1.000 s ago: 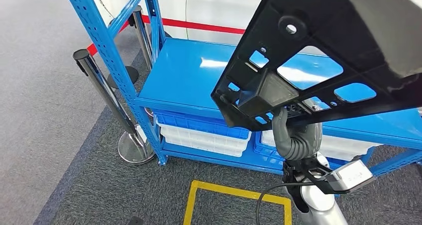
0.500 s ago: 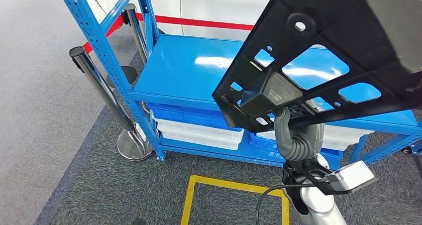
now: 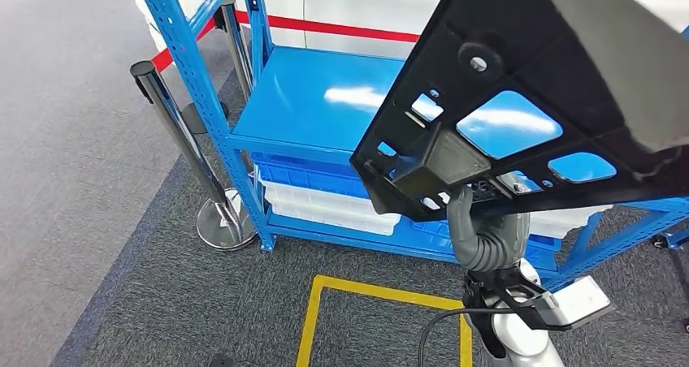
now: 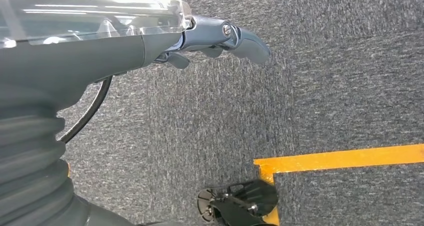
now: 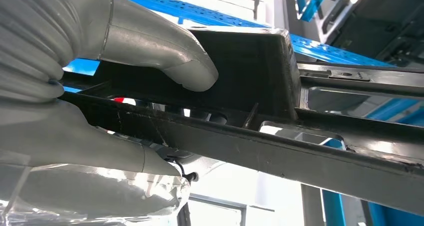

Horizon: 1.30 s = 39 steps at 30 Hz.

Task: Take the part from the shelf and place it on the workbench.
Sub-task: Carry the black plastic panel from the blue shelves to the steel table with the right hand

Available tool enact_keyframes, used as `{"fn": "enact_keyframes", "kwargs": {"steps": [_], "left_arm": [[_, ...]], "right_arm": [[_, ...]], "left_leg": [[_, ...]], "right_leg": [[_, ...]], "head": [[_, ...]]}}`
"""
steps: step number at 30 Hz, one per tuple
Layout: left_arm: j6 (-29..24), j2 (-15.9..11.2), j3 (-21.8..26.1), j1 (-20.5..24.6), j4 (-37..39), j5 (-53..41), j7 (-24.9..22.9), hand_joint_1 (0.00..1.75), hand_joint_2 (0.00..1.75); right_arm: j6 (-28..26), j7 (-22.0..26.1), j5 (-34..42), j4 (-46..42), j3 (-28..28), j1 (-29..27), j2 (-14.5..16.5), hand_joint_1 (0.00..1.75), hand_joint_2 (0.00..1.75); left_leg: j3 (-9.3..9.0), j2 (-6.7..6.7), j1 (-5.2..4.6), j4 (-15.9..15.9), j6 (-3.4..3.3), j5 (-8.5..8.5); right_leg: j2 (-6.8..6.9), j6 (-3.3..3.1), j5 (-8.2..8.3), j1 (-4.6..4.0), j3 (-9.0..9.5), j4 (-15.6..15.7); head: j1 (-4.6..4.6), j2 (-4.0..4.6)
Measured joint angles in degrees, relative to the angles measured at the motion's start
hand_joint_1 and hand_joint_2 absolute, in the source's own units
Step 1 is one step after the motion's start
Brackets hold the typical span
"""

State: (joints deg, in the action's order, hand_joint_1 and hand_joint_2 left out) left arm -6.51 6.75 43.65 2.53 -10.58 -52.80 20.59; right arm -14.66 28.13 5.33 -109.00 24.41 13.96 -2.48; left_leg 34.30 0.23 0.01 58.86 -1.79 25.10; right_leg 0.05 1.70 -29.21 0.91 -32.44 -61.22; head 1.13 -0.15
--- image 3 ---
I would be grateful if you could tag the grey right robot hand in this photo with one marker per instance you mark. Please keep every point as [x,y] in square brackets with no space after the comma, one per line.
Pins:
[500,227]

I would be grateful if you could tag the black plastic frame part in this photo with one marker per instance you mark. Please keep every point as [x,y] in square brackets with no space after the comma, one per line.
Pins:
[538,31]

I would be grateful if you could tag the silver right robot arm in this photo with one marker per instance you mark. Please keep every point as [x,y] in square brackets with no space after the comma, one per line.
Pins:
[522,343]

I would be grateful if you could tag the blue metal shelf rack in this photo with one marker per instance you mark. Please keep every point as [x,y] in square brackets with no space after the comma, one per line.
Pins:
[301,101]

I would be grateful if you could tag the blue plastic bin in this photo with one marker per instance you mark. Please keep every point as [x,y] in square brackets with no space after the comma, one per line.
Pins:
[430,238]
[307,176]

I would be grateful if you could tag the yellow floor tape square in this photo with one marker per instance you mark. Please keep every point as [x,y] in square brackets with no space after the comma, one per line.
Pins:
[377,292]

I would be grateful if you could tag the red barrier belt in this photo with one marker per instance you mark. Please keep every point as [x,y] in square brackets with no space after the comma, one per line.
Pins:
[350,29]

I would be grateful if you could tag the black pole stand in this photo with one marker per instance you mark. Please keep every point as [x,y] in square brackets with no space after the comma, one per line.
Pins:
[212,117]

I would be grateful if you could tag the black robot foot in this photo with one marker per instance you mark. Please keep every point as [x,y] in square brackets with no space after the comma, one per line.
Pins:
[220,361]

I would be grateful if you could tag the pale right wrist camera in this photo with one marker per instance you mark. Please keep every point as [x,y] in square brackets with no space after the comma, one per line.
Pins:
[581,302]

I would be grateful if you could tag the chrome stanchion post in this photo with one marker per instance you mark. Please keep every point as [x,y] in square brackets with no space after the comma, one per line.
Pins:
[235,42]
[226,230]

